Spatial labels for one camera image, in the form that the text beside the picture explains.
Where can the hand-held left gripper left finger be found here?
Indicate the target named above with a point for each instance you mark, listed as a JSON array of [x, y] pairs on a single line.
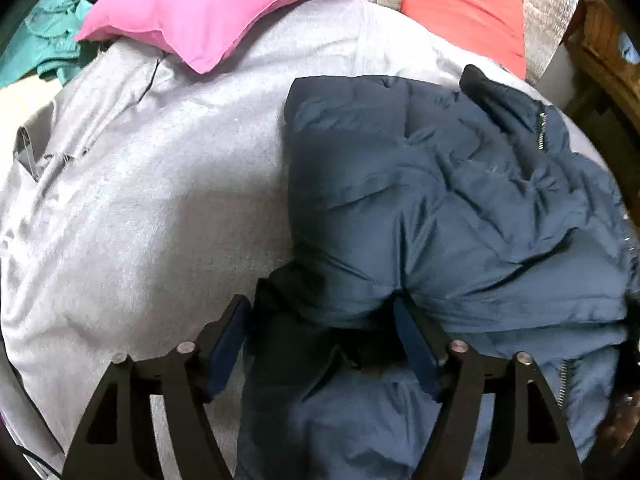
[[227, 350]]

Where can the wooden bench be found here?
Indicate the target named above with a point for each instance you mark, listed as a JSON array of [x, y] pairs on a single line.
[[600, 45]]

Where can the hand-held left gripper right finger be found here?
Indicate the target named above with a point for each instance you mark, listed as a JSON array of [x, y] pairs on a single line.
[[417, 350]]

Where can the grey blanket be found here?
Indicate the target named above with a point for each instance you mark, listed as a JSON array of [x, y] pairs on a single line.
[[150, 200]]

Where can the navy puffer jacket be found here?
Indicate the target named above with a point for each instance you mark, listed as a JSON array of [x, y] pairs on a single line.
[[425, 185]]

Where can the teal garment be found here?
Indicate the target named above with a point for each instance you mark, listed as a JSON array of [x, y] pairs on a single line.
[[45, 35]]

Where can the silver foil mat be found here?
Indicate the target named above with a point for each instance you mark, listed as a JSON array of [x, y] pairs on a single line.
[[550, 10]]

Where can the red pillow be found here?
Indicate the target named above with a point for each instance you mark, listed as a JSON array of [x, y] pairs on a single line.
[[460, 5]]

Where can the pink pillow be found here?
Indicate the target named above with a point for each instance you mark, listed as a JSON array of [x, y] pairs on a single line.
[[215, 5]]

